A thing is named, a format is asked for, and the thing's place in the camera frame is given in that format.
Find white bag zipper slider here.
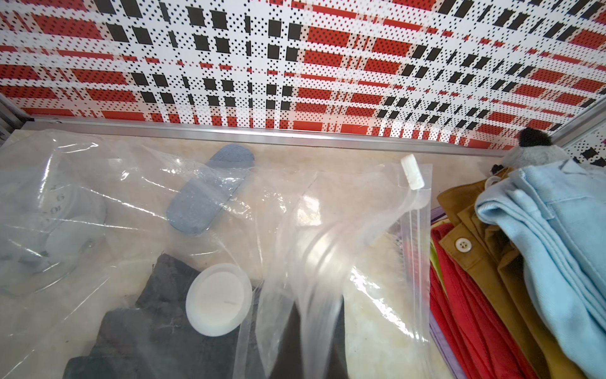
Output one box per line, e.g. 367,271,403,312
400,154,425,190

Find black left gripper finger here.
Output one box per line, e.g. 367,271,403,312
269,295,348,378

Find brown trousers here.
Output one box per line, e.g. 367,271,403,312
437,180,585,378

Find clear plastic vacuum bag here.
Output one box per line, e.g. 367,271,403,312
1,130,437,378

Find light blue garment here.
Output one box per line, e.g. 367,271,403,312
475,159,605,378

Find purple trousers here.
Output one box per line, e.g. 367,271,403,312
429,206,467,378

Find white vacuum bag valve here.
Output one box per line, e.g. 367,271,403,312
186,263,253,337

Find white alarm clock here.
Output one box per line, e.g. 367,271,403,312
1,184,107,297

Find lime green trousers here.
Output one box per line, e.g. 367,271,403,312
430,241,443,284

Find grey white plush toy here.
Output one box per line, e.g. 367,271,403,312
491,127,570,175

